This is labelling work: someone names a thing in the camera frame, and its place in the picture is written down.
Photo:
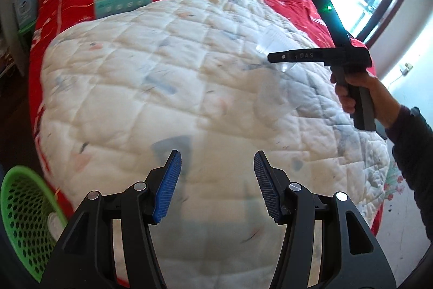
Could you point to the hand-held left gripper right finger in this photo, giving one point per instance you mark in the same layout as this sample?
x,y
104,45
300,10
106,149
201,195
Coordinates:
x,y
267,187

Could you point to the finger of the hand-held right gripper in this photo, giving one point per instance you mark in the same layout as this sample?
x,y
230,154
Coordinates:
x,y
294,56

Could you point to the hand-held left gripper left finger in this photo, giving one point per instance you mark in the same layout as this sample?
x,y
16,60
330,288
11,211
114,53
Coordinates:
x,y
166,190

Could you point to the clear plastic cup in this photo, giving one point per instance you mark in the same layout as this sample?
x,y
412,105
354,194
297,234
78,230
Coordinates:
x,y
277,43

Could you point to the green plastic basket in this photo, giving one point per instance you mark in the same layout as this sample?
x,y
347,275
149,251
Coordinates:
x,y
23,207

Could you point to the person's right forearm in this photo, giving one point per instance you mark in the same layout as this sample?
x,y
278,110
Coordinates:
x,y
412,153

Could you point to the person's right hand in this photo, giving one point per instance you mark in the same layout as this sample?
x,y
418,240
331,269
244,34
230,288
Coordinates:
x,y
379,96

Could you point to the white quilted blanket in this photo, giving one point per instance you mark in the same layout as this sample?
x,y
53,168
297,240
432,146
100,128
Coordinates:
x,y
169,72

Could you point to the floral bedsheet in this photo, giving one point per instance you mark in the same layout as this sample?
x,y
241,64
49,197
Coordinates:
x,y
394,184

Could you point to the green tissue pack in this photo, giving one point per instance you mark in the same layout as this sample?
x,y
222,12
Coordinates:
x,y
121,3

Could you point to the blue paper bag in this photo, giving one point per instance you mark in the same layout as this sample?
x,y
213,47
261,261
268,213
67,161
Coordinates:
x,y
26,9

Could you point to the white wall socket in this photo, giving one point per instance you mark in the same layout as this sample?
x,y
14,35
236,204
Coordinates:
x,y
407,68

